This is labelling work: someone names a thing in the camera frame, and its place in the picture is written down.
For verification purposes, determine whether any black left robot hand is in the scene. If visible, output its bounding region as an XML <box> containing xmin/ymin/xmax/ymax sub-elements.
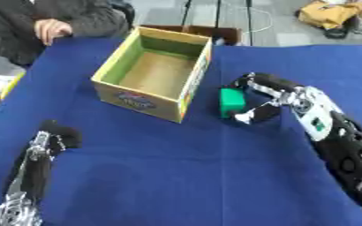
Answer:
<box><xmin>3</xmin><ymin>118</ymin><xmax>84</xmax><ymax>201</ymax></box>

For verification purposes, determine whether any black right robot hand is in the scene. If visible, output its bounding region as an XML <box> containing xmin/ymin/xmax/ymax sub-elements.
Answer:
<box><xmin>224</xmin><ymin>72</ymin><xmax>306</xmax><ymax>125</ymax></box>

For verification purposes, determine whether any green block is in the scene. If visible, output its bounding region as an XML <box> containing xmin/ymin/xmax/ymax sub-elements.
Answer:
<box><xmin>218</xmin><ymin>87</ymin><xmax>248</xmax><ymax>119</ymax></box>

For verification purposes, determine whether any brown cardboard box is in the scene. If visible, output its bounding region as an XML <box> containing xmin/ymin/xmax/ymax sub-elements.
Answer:
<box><xmin>139</xmin><ymin>24</ymin><xmax>243</xmax><ymax>47</ymax></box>

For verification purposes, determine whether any tan cardboard box green inside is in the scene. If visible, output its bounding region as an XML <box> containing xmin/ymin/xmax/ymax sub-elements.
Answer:
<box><xmin>89</xmin><ymin>26</ymin><xmax>215</xmax><ymax>124</ymax></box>

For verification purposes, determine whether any black shoe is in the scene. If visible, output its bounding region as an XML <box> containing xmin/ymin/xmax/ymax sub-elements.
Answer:
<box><xmin>321</xmin><ymin>18</ymin><xmax>362</xmax><ymax>40</ymax></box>

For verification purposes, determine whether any yellow bag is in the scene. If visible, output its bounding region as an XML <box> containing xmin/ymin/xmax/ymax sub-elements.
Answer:
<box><xmin>295</xmin><ymin>0</ymin><xmax>362</xmax><ymax>30</ymax></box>

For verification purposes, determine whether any yellow strip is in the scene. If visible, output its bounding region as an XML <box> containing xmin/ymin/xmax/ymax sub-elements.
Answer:
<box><xmin>0</xmin><ymin>71</ymin><xmax>26</xmax><ymax>102</ymax></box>

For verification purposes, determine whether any person's hand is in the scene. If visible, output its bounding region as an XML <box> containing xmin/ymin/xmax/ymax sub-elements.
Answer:
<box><xmin>33</xmin><ymin>18</ymin><xmax>75</xmax><ymax>47</ymax></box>

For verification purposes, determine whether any person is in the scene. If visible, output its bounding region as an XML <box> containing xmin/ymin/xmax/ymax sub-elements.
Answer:
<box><xmin>0</xmin><ymin>0</ymin><xmax>138</xmax><ymax>69</ymax></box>

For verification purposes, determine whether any white cable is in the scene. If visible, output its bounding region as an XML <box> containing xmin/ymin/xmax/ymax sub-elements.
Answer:
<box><xmin>224</xmin><ymin>3</ymin><xmax>277</xmax><ymax>34</ymax></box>

